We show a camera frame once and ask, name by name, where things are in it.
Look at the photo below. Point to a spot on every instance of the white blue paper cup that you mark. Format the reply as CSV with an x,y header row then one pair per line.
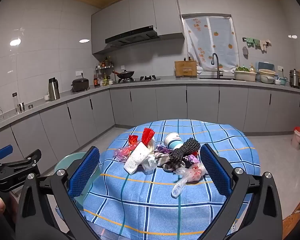
x,y
172,141

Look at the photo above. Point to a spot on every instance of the grey upper cabinets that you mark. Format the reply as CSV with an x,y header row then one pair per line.
x,y
140,10

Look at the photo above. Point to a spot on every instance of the orange wooden furniture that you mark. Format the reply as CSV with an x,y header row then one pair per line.
x,y
295,217

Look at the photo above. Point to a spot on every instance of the white pot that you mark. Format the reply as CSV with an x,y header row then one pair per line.
x,y
267,79

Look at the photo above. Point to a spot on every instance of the green vegetables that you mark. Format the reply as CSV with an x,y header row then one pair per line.
x,y
242,68

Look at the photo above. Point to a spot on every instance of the wooden knife block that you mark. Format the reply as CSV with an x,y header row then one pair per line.
x,y
182,67

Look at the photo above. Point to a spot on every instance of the black wok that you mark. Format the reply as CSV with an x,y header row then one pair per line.
x,y
126,74

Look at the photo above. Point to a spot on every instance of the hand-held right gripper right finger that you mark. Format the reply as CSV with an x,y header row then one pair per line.
x,y
212,170

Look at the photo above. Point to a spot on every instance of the steel steamer pot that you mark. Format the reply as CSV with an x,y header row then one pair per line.
x,y
295,78

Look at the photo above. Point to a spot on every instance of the grey hanging scrubber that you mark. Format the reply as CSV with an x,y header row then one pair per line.
x,y
245,51

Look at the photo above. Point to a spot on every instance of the clear bag with red print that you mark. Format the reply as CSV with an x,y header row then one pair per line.
x,y
190,176

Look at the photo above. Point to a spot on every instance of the green striped cloth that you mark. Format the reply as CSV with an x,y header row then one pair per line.
x,y
252,42

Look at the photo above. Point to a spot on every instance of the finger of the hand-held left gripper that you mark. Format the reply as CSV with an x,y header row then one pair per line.
x,y
4,151
22,160

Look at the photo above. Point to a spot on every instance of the dark sauce bottle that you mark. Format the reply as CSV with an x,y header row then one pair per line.
x,y
95,80

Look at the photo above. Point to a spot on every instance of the teal cup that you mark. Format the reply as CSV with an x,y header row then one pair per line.
x,y
283,81

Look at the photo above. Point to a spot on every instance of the blue plaid tablecloth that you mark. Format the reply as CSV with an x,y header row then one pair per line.
x,y
140,200

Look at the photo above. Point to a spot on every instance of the beige basin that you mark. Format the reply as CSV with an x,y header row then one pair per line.
x,y
266,72

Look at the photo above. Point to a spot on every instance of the steel spice rack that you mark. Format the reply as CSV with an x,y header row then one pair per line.
x,y
105,67

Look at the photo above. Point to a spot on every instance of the black foam mesh net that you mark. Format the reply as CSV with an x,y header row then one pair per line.
x,y
182,152

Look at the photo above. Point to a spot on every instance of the white orange print curtain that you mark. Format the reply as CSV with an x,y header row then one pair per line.
x,y
215,45

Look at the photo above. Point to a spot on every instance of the teal plastic basin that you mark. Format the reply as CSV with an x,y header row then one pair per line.
x,y
65,162

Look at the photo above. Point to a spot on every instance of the clear plastic bag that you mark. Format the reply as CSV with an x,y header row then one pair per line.
x,y
148,165

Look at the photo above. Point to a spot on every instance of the crumpled red wrapper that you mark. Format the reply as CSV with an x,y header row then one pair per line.
x,y
133,140

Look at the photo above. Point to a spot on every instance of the red orange snack wrapper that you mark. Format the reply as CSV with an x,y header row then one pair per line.
x,y
147,136

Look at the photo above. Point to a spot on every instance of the grey base cabinets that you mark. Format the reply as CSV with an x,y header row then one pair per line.
x,y
172,105

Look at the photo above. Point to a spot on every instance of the small white bowl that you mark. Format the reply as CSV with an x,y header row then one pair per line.
x,y
46,98

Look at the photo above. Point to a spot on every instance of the beige glove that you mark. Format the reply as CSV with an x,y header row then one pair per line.
x,y
265,45

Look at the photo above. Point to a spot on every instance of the small steel cup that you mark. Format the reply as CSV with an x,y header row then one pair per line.
x,y
21,107
30,106

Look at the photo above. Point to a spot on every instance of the plaid wrapper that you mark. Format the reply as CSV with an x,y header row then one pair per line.
x,y
162,160

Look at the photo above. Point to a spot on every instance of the steel kitchen sink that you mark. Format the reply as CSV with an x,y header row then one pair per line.
x,y
215,78

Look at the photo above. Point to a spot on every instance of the cream plastic basin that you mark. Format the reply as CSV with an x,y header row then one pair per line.
x,y
245,76

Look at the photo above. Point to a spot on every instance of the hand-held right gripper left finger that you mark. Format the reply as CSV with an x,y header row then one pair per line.
x,y
85,172

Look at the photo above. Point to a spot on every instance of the pink clear wrapper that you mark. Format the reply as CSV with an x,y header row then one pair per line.
x,y
122,153

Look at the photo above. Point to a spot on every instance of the black rice cooker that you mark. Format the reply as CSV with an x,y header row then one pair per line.
x,y
80,85

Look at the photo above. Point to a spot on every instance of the glass jar black lid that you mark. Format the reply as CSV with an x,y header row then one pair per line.
x,y
15,103

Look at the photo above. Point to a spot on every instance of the gas stove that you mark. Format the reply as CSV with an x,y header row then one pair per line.
x,y
147,78

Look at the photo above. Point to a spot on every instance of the yellow oil bottle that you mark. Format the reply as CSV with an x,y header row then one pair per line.
x,y
105,79

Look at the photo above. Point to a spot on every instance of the purple snack wrapper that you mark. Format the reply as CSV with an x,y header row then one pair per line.
x,y
162,150

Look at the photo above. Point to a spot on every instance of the pink white bucket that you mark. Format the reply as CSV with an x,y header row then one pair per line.
x,y
298,138

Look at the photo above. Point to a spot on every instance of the black kitchen faucet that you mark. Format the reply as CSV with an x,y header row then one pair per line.
x,y
218,67

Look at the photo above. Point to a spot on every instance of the blue plastic board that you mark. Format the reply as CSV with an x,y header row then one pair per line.
x,y
265,65

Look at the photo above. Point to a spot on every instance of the steel thermos jug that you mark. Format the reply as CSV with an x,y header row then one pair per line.
x,y
54,91

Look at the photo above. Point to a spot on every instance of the black range hood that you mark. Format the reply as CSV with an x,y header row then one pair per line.
x,y
130,38

